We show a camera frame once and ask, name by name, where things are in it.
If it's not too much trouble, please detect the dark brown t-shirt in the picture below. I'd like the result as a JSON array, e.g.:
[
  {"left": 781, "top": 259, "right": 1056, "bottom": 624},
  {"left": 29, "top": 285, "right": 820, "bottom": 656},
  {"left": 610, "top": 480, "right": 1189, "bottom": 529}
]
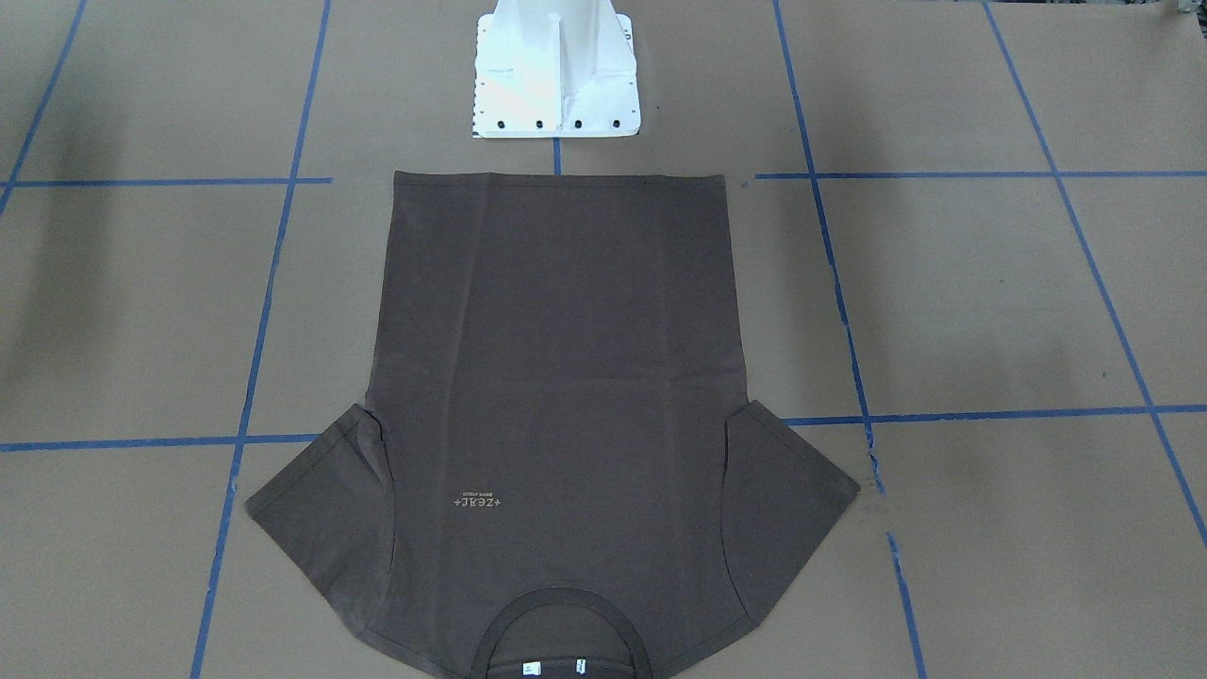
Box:
[{"left": 245, "top": 172, "right": 859, "bottom": 678}]

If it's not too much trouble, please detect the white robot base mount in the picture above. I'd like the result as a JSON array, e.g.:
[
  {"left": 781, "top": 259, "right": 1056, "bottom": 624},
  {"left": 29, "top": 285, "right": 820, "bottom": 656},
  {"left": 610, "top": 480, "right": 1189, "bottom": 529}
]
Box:
[{"left": 471, "top": 1, "right": 642, "bottom": 139}]

